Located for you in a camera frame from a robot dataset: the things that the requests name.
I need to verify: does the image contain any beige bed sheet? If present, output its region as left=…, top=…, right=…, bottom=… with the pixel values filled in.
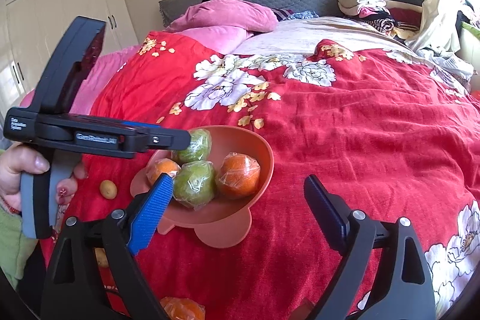
left=233, top=16, right=413, bottom=55

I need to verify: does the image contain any pink pillow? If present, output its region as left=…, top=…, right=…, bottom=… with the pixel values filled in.
left=166, top=0, right=278, bottom=33

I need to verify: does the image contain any person's left hand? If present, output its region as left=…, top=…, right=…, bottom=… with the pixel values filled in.
left=0, top=142, right=88, bottom=212

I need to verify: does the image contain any red floral bedspread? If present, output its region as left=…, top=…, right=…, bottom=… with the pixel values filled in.
left=39, top=31, right=480, bottom=320

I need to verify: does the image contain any pink plastic fruit bowl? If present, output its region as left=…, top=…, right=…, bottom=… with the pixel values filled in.
left=129, top=124, right=276, bottom=250

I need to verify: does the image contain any wrapped orange in bowl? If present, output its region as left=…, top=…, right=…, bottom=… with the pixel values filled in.
left=216, top=153, right=260, bottom=199

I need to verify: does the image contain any green-edged windowsill mat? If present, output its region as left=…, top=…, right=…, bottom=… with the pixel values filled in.
left=461, top=21, right=480, bottom=40

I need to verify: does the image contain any large green fruit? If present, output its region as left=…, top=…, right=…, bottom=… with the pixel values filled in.
left=173, top=161, right=216, bottom=209

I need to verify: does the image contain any pile of folded clothes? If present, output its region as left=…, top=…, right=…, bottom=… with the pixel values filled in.
left=337, top=0, right=424, bottom=40

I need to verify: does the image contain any white wardrobe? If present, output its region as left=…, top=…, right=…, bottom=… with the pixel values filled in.
left=1, top=0, right=137, bottom=114

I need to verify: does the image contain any brown longan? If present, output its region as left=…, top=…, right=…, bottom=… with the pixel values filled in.
left=99, top=179, right=118, bottom=200
left=94, top=248, right=109, bottom=268

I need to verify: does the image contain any wrapped orange front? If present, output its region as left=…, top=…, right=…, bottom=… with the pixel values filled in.
left=160, top=297, right=206, bottom=320

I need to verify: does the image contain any wrapped green fruit in bowl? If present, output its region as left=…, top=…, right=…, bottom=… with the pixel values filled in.
left=172, top=128, right=212, bottom=165

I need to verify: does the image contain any orange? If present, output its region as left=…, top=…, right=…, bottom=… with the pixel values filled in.
left=160, top=297, right=206, bottom=320
left=145, top=157, right=181, bottom=185
left=216, top=153, right=260, bottom=199

